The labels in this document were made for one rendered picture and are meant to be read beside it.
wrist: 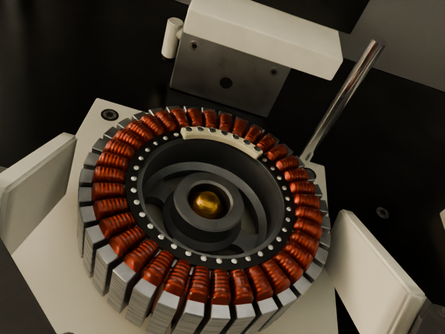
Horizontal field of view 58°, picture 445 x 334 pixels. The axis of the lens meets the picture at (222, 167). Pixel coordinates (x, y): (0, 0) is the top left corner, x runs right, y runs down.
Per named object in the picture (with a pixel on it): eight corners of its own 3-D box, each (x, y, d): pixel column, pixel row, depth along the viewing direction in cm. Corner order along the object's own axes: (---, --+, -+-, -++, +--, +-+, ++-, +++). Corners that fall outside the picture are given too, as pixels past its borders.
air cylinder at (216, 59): (267, 119, 30) (298, 55, 26) (168, 88, 29) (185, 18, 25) (269, 80, 33) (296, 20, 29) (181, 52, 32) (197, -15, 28)
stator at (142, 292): (304, 374, 17) (349, 344, 14) (33, 315, 15) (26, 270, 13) (298, 177, 25) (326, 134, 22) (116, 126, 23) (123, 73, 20)
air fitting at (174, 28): (174, 65, 28) (183, 28, 26) (158, 60, 28) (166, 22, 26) (177, 57, 29) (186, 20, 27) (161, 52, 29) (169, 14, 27)
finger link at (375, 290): (409, 291, 13) (430, 297, 13) (339, 207, 20) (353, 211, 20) (373, 363, 14) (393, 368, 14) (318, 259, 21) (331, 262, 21)
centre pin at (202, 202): (211, 252, 19) (227, 221, 18) (172, 242, 19) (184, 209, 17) (216, 220, 21) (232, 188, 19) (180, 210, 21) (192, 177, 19)
